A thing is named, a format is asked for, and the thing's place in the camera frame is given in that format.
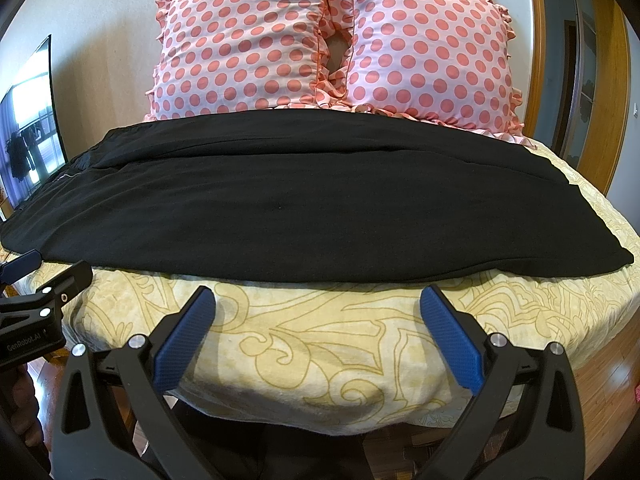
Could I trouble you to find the left pink polka-dot pillow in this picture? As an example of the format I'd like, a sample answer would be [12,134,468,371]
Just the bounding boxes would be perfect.
[145,0,350,122]

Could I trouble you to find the wooden door frame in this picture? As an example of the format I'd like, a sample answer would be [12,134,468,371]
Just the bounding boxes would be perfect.
[495,0,631,193]

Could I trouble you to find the black pants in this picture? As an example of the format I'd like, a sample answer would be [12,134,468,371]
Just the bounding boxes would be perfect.
[1,110,634,283]

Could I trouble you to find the yellow patterned bed cover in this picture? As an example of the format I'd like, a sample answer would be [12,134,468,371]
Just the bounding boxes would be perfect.
[26,148,639,434]

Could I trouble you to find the right pink polka-dot pillow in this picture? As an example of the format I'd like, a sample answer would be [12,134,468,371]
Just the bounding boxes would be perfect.
[342,0,529,145]

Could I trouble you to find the wall-mounted flat television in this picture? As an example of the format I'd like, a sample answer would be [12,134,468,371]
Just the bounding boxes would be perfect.
[1,37,67,208]

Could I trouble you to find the pink polka-dot pillow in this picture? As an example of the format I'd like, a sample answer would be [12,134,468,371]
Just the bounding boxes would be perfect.
[145,0,350,122]
[342,0,529,145]

